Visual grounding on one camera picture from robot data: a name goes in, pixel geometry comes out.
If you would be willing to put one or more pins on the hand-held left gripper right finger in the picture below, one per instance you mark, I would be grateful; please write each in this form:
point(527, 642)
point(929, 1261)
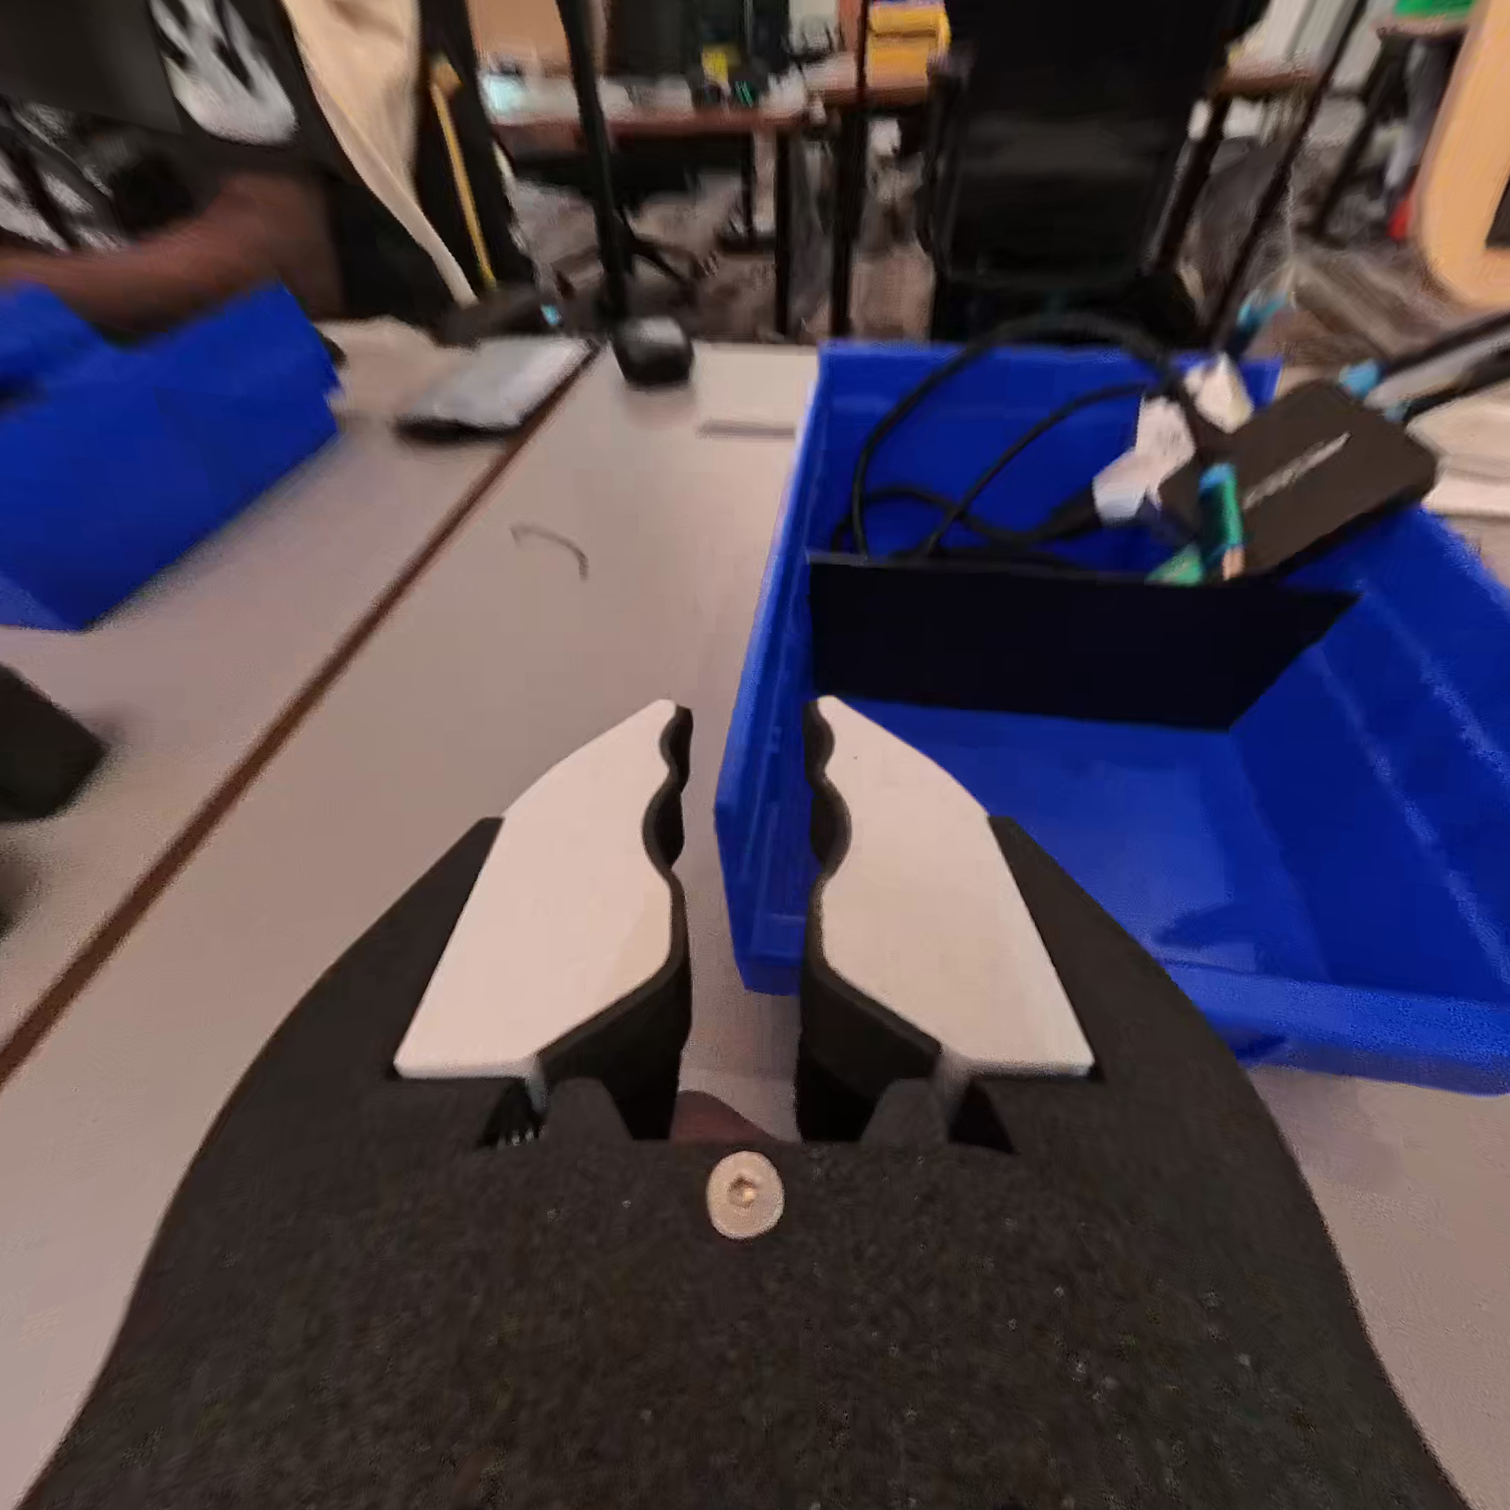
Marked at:
point(943, 932)

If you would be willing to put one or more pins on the wood framed dark panel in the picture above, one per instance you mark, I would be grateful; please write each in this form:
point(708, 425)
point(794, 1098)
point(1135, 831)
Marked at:
point(1463, 177)

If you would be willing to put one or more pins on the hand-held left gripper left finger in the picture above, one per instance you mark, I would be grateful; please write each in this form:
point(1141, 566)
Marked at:
point(553, 921)

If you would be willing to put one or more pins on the black office chair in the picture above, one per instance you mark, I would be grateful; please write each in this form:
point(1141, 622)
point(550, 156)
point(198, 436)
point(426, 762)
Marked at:
point(1061, 177)

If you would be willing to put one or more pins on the wooden background table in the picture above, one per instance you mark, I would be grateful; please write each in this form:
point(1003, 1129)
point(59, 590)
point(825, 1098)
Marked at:
point(706, 118)

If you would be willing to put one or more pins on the black bin divider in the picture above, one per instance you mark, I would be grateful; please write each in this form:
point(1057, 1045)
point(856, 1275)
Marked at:
point(1038, 642)

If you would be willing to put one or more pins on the black flat device box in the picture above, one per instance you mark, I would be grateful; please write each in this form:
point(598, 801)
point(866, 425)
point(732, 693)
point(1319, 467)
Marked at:
point(1310, 483)

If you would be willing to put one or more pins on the blue plastic bin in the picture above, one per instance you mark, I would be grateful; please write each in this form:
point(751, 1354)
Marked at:
point(1061, 849)
point(154, 449)

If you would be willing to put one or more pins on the grey flat device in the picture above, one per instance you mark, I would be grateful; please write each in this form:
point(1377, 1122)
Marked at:
point(495, 384)

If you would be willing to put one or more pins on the black stand pole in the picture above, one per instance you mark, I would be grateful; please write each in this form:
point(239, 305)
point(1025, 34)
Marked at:
point(602, 167)

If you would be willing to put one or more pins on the silver hdmi adapter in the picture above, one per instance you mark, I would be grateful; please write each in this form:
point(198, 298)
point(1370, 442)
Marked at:
point(1137, 473)

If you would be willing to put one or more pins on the black loose thread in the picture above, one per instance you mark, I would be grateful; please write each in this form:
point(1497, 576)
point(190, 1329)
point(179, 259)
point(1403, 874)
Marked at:
point(553, 532)

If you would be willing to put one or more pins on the small black case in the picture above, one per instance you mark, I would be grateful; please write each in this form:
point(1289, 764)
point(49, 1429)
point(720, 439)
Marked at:
point(651, 351)

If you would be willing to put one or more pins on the another person's forearm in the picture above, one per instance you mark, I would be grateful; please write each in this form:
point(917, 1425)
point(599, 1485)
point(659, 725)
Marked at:
point(176, 272)

